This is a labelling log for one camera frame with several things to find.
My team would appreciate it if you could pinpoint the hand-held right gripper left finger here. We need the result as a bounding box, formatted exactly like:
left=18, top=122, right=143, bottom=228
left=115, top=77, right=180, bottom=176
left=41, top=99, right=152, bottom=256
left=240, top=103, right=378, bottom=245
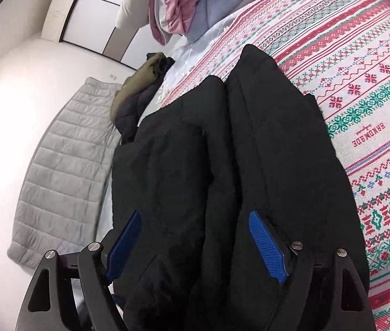
left=15, top=210, right=143, bottom=331

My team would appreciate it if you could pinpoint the light grey bedding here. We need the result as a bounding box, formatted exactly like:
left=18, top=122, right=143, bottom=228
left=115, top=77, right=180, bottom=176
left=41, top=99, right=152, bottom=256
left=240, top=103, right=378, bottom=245
left=116, top=0, right=164, bottom=32

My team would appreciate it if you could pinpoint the white sliding door dark frame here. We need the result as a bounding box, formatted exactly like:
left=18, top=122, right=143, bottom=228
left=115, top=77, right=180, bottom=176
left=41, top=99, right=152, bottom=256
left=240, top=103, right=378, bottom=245
left=59, top=0, right=141, bottom=70

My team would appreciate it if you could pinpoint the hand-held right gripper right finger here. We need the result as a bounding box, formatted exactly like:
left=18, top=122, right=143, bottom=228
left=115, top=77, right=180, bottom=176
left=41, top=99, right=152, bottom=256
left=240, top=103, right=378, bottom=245
left=248, top=210, right=378, bottom=331

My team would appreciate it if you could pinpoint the black jacket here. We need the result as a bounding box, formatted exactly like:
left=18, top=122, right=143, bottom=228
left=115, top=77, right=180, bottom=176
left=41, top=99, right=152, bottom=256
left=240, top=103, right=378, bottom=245
left=110, top=44, right=370, bottom=331

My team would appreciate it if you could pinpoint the pink quilt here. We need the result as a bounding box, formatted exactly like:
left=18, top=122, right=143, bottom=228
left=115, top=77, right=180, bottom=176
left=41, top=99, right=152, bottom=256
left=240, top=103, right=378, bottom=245
left=148, top=0, right=218, bottom=46

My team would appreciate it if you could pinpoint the grey puffer jacket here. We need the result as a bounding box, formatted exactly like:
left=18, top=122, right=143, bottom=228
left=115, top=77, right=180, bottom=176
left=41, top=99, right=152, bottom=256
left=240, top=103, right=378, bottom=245
left=7, top=77, right=124, bottom=270

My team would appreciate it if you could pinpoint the patterned red green white blanket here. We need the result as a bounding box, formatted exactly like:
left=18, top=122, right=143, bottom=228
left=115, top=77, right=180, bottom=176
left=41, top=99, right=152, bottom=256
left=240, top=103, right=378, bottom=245
left=160, top=0, right=390, bottom=331

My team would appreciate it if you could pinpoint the olive jacket with dark lining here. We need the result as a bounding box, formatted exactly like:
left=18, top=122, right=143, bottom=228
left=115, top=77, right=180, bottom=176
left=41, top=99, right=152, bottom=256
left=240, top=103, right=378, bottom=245
left=110, top=52, right=176, bottom=143

